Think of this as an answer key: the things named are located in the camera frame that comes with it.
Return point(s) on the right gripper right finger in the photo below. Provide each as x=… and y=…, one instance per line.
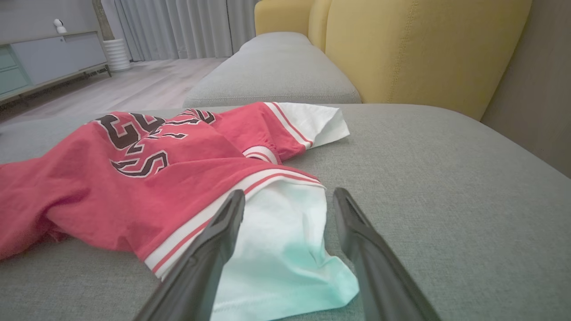
x=383, y=285

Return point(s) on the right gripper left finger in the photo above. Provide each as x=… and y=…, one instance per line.
x=196, y=281

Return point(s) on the red jersey with black lettering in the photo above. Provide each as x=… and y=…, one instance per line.
x=89, y=191

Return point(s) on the large grey sofa seat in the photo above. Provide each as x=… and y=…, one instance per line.
x=446, y=200

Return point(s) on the grey sofa seat cushion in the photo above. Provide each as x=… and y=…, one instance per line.
x=276, y=71

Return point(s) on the yellow sofa back cushion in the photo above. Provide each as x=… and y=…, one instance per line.
x=319, y=22
x=424, y=53
x=281, y=15

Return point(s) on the white ribbed vase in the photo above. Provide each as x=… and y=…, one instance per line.
x=117, y=55

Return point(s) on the grey window curtain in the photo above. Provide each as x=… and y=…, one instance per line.
x=178, y=26

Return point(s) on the low grey cabinet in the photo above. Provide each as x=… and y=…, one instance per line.
x=53, y=55

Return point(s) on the brown trunk in vase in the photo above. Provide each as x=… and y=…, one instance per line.
x=103, y=22

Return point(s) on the small white device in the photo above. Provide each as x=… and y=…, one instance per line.
x=59, y=27

